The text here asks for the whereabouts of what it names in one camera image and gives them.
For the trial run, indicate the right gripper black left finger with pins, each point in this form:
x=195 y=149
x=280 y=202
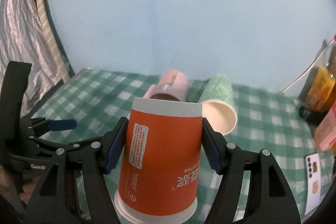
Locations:
x=55 y=198

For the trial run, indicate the silver foil mat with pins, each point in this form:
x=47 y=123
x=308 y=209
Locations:
x=28 y=35

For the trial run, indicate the orange paper cup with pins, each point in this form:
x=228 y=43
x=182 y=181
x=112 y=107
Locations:
x=161 y=161

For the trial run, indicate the green checkered tablecloth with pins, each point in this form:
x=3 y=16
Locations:
x=97 y=99

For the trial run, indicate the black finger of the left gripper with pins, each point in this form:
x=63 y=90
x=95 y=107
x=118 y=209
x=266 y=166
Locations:
x=39 y=126

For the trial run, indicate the green floral paper cup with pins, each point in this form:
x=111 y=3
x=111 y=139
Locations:
x=217 y=102

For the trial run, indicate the pink carton box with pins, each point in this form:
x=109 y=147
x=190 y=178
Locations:
x=324 y=135

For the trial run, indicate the orange drink bottle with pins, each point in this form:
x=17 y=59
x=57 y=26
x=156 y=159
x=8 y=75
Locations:
x=318 y=93

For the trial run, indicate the pink plastic cup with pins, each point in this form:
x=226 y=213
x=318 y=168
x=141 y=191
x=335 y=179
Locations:
x=172 y=86

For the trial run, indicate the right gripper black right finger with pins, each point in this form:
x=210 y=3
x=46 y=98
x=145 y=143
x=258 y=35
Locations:
x=270 y=199

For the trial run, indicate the white smartphone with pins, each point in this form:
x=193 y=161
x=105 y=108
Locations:
x=313 y=171

